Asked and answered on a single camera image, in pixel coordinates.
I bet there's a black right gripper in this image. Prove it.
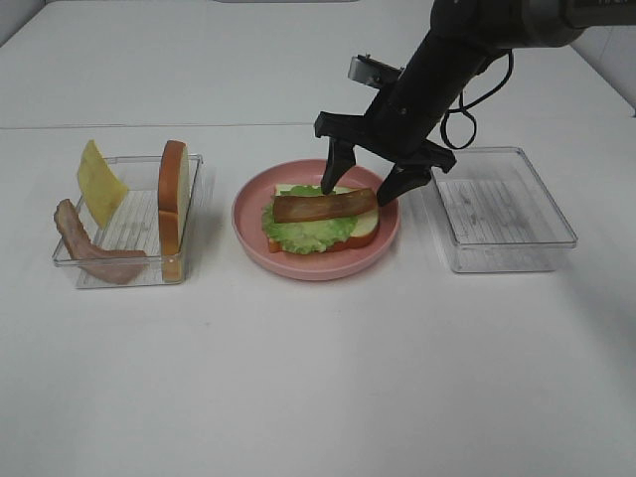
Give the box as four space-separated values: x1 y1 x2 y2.
314 64 456 206

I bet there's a white bread slice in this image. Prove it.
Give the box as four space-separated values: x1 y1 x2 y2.
157 140 190 283
266 182 382 254

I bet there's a brown bacon strip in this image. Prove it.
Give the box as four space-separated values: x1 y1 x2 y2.
272 189 378 224

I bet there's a green lettuce leaf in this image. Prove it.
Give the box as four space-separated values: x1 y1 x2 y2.
260 184 360 255

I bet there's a pink bacon strip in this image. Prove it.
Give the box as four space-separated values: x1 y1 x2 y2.
54 199 146 285

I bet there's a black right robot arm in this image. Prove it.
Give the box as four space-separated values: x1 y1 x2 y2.
314 0 635 206

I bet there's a pink round plate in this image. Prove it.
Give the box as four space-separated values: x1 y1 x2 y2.
232 159 400 281

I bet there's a clear right plastic container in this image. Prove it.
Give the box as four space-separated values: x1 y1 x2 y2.
422 147 577 273

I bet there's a clear plastic container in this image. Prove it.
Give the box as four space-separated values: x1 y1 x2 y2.
53 154 206 289
422 147 577 273

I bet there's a clear left plastic container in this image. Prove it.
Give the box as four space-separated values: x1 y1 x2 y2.
53 154 206 289

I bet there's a yellow cheese slice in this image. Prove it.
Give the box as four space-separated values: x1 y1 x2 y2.
77 139 128 230

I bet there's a black cable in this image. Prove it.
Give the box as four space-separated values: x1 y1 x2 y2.
440 49 516 150

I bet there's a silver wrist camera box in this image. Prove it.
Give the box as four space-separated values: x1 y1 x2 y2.
348 54 402 89

